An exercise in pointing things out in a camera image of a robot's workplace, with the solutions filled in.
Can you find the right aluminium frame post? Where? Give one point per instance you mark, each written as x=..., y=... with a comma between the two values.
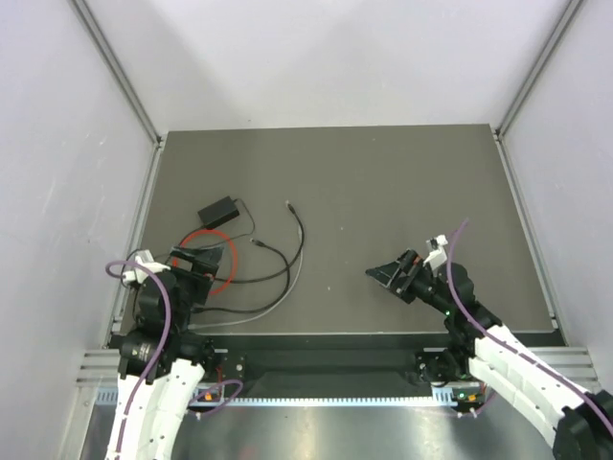
x=553, y=39

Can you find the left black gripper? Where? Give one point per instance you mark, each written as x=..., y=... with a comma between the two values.
x=206, y=262

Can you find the black ethernet cable short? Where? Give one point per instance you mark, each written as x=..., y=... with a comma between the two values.
x=253, y=262

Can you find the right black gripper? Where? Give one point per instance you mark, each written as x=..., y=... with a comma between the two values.
x=409, y=262

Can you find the left aluminium frame post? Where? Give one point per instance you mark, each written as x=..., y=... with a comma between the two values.
x=94, y=30

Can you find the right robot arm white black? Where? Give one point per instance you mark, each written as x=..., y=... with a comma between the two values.
x=575, y=422

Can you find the aluminium frame post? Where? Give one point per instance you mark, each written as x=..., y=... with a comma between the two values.
x=94, y=30
x=553, y=39

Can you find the aluminium front rail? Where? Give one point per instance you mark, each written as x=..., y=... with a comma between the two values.
x=100, y=367

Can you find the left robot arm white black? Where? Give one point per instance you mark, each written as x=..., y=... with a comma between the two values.
x=158, y=383

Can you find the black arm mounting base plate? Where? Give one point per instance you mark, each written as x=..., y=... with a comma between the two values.
x=320, y=366

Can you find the black power adapter brick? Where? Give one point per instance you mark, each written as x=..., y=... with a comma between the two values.
x=218, y=213

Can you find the slotted grey cable duct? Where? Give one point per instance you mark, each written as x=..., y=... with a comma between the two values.
x=438, y=398

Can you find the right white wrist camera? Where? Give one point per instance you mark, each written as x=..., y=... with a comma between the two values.
x=437, y=256

